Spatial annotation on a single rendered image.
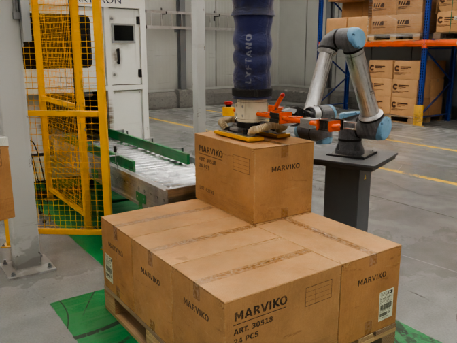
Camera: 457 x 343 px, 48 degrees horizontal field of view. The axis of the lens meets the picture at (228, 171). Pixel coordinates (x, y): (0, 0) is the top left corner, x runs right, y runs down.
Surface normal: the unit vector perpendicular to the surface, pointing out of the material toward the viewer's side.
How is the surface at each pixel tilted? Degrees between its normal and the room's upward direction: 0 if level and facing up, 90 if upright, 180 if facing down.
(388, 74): 91
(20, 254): 90
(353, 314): 90
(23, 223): 90
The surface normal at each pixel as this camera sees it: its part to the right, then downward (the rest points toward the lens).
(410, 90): -0.80, 0.13
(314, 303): 0.57, 0.19
